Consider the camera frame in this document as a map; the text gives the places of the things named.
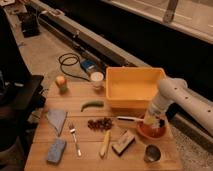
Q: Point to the small metal cup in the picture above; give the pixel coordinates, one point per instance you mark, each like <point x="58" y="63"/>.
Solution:
<point x="152" y="153"/>

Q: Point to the grey blue cloth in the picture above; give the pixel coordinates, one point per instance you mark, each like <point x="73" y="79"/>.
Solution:
<point x="56" y="117"/>

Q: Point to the silver metal fork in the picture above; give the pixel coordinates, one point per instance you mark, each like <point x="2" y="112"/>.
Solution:
<point x="73" y="132"/>

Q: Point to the yellow plastic tub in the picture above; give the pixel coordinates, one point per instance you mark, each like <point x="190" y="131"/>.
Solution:
<point x="132" y="87"/>

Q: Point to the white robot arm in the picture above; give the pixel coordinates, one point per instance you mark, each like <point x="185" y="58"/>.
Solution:
<point x="175" y="90"/>

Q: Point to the red bowl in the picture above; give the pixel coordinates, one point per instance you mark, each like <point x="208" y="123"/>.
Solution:
<point x="149" y="132"/>

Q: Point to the white cup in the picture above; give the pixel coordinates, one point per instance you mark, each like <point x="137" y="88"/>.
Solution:
<point x="97" y="79"/>

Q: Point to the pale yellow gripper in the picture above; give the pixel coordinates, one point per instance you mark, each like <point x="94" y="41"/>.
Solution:
<point x="153" y="120"/>

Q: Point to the blue sponge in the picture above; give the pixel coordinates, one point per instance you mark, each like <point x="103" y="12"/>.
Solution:
<point x="55" y="151"/>

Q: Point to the green chili pepper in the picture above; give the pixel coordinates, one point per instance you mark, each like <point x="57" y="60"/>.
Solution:
<point x="92" y="104"/>

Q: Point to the blue box device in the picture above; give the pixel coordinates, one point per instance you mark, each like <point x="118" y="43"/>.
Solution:
<point x="88" y="66"/>

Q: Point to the wooden block eraser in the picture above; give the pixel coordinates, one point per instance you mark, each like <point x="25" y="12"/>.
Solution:
<point x="123" y="142"/>

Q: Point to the black box on floor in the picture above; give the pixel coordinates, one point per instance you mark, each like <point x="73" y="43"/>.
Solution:
<point x="29" y="25"/>

